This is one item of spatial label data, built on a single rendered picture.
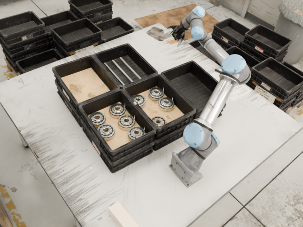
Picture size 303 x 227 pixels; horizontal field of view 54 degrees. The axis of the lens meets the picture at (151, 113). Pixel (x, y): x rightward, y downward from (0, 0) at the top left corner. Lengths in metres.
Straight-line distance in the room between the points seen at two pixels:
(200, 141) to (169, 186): 0.37
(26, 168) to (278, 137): 1.99
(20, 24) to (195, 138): 2.41
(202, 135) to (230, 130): 0.60
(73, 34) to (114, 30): 0.50
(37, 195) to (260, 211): 1.79
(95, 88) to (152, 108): 0.41
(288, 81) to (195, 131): 1.68
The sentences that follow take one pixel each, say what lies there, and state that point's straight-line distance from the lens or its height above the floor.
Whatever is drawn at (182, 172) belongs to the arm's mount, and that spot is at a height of 0.78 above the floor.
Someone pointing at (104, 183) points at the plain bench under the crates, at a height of 0.70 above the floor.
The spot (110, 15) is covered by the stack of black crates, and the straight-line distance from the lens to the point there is 3.56.
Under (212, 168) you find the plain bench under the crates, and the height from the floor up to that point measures 0.70.
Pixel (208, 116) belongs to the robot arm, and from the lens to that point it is 1.56.
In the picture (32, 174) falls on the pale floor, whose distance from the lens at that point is 2.68.
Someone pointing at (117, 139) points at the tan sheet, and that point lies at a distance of 1.74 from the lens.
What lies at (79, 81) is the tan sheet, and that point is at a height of 0.83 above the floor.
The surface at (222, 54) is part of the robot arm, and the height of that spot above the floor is 1.19.
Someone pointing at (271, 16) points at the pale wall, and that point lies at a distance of 4.68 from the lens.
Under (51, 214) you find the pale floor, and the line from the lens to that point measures 2.48.
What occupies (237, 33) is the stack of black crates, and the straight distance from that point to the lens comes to 3.71.
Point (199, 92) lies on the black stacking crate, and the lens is 2.09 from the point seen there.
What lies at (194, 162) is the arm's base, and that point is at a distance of 1.67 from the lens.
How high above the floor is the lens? 2.23
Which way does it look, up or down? 48 degrees down
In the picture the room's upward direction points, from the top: 7 degrees clockwise
